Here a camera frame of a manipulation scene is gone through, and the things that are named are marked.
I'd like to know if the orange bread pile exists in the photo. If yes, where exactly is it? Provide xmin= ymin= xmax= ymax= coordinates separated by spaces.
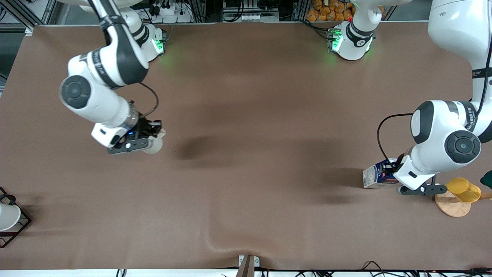
xmin=306 ymin=0 xmax=360 ymax=22

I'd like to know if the black wire rack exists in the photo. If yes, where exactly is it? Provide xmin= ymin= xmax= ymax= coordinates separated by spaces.
xmin=0 ymin=187 xmax=32 ymax=249

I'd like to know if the yellow plastic cup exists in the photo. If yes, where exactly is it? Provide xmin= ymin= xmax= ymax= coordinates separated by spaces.
xmin=445 ymin=177 xmax=482 ymax=203

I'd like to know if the black base cable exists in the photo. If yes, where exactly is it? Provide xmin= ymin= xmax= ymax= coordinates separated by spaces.
xmin=300 ymin=19 xmax=332 ymax=40

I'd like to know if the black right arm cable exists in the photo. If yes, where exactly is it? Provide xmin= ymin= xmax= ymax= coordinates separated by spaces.
xmin=138 ymin=82 xmax=160 ymax=117

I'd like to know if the black looped cable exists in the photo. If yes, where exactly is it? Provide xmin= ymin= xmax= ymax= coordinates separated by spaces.
xmin=361 ymin=260 xmax=389 ymax=272

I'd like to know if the round wooden board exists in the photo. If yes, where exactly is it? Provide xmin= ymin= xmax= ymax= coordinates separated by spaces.
xmin=434 ymin=189 xmax=492 ymax=218

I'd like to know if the blue milk carton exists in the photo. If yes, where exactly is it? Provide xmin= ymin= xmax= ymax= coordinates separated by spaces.
xmin=362 ymin=158 xmax=401 ymax=189

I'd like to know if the brown table cover sheet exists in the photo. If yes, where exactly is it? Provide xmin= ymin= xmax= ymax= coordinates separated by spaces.
xmin=0 ymin=21 xmax=492 ymax=270

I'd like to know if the metal table clamp bracket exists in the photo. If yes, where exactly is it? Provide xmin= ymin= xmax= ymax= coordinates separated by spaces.
xmin=235 ymin=254 xmax=261 ymax=277

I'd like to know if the white power strip with plugs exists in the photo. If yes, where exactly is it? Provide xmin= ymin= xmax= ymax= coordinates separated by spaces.
xmin=151 ymin=0 xmax=193 ymax=23

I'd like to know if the aluminium frame profile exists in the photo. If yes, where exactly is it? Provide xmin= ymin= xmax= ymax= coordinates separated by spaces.
xmin=0 ymin=0 xmax=59 ymax=36

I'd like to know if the white cup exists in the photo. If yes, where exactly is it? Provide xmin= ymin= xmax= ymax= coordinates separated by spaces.
xmin=0 ymin=203 xmax=22 ymax=232

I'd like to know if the cream ceramic mug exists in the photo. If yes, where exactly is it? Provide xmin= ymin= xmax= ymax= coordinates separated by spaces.
xmin=141 ymin=128 xmax=167 ymax=155

